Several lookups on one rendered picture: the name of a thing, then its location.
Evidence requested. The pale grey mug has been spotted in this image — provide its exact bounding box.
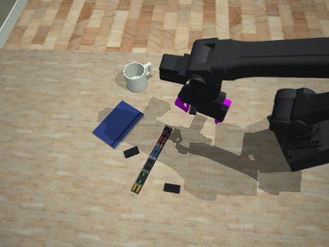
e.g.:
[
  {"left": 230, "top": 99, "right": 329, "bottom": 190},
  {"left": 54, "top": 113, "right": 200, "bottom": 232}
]
[{"left": 124, "top": 63, "right": 152, "bottom": 93}]

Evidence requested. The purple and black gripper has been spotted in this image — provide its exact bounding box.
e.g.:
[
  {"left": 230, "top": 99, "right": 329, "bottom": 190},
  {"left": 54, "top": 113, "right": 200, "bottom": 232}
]
[{"left": 175, "top": 83, "right": 231, "bottom": 124}]

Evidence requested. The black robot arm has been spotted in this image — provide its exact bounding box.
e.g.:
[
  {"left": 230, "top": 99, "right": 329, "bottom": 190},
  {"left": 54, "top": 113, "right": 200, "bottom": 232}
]
[{"left": 159, "top": 37, "right": 329, "bottom": 149}]

